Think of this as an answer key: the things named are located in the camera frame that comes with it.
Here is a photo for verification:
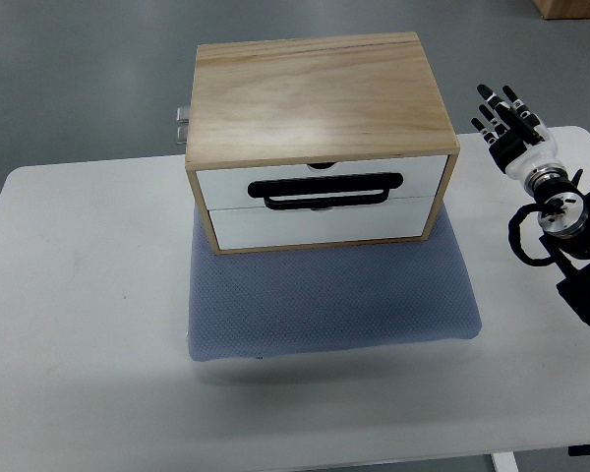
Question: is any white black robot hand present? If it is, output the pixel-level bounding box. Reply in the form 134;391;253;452
471;84;567;196

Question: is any white drawer black handle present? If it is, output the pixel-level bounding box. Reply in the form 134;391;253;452
197;155;447;210

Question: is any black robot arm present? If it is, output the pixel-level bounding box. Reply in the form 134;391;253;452
507;169;590;327

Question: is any wooden drawer cabinet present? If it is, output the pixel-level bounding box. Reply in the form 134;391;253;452
186;32;460;255

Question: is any wooden box in corner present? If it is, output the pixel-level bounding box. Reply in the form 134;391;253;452
533;0;590;20

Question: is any blue-grey foam cushion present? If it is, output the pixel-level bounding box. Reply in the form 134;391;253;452
188;211;482;362

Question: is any black table control panel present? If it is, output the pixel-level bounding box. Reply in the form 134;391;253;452
567;444;590;457

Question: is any white table leg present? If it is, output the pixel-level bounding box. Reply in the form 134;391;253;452
491;452;519;472

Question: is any metal clamp behind cabinet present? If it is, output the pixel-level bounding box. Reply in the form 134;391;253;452
176;106;190;145

